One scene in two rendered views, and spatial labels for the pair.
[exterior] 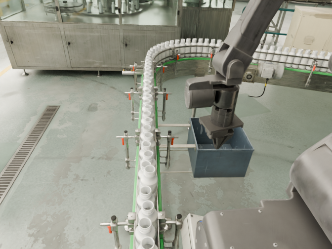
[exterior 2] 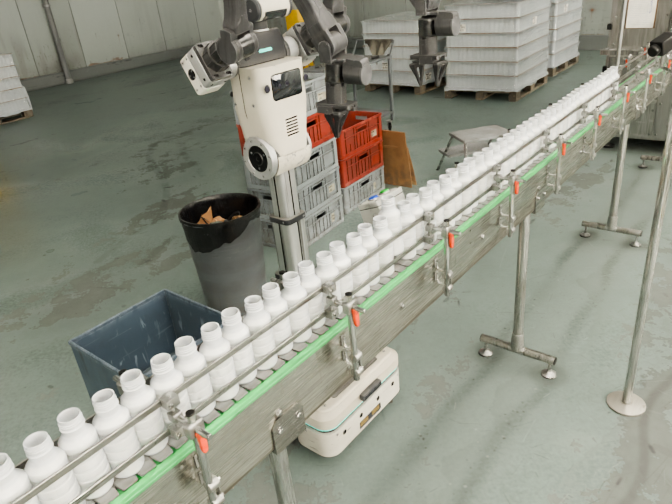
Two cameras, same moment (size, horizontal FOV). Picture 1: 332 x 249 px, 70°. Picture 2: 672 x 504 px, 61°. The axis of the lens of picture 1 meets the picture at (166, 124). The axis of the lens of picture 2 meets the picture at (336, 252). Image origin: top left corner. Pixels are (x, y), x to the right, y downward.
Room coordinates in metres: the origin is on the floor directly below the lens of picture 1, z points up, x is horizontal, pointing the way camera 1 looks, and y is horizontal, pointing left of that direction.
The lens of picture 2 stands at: (1.66, 0.97, 1.77)
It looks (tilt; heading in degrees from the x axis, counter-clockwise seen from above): 27 degrees down; 226
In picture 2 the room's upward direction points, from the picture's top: 6 degrees counter-clockwise
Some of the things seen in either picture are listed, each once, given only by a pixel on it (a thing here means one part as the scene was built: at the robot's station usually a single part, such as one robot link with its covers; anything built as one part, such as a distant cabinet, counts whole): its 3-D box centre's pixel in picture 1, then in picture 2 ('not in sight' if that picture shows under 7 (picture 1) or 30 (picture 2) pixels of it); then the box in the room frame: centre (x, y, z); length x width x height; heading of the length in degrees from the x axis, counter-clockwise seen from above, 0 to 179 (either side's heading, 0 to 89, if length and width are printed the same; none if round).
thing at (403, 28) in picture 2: not in sight; (413, 50); (-5.65, -4.47, 0.50); 1.23 x 1.05 x 1.00; 3
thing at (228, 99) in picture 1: (223, 94); (337, 72); (0.52, -0.14, 1.51); 0.07 x 0.06 x 0.07; 100
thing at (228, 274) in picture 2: not in sight; (229, 258); (0.06, -1.57, 0.32); 0.45 x 0.45 x 0.64
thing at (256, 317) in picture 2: (147, 114); (258, 332); (1.08, 0.10, 1.08); 0.06 x 0.06 x 0.17
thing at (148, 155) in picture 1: (148, 168); (366, 254); (0.68, 0.06, 1.08); 0.06 x 0.06 x 0.17
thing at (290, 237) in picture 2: not in sight; (293, 259); (0.38, -0.61, 0.74); 0.11 x 0.11 x 0.40; 5
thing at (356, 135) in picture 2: not in sight; (341, 133); (-1.58, -2.18, 0.55); 0.61 x 0.41 x 0.22; 8
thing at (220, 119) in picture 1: (222, 114); (336, 95); (0.53, -0.15, 1.45); 0.10 x 0.07 x 0.07; 110
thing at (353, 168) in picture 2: not in sight; (343, 160); (-1.58, -2.18, 0.33); 0.61 x 0.41 x 0.22; 8
